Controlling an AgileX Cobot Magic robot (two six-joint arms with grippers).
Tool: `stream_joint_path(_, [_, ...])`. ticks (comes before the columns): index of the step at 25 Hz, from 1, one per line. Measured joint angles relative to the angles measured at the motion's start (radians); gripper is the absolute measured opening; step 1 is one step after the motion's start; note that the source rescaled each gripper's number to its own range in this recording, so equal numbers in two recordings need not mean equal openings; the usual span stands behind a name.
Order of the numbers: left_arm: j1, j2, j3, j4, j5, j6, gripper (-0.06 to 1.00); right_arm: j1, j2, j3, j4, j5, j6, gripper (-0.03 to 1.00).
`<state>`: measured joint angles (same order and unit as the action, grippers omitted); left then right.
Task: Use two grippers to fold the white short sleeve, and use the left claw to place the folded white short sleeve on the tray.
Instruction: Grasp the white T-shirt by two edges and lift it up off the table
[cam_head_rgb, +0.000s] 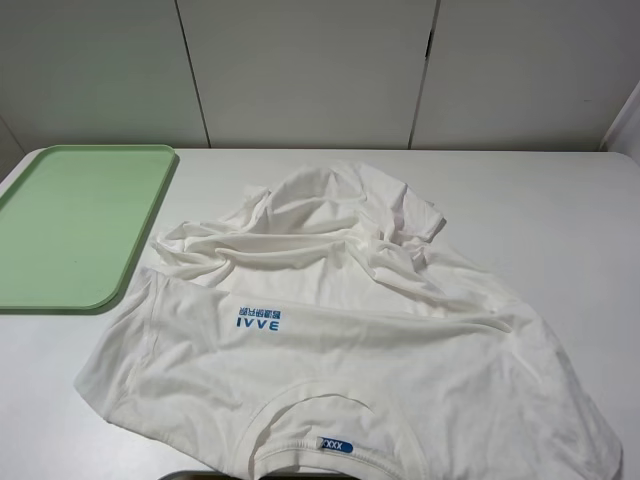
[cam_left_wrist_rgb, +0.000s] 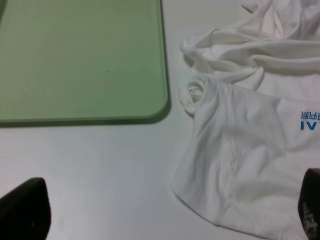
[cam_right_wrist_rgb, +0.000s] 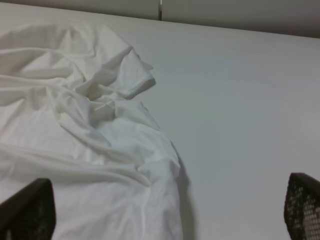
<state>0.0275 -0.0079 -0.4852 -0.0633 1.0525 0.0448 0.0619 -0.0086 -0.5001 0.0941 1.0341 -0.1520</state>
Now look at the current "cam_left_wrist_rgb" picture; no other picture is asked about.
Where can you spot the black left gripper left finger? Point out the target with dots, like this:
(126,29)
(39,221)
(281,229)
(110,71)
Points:
(25,212)

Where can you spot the white short sleeve t-shirt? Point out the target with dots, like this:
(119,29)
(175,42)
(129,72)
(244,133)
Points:
(255,104)

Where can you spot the green plastic tray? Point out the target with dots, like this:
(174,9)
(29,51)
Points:
(82,62)

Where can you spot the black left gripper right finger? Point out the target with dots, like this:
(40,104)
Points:
(309,204)

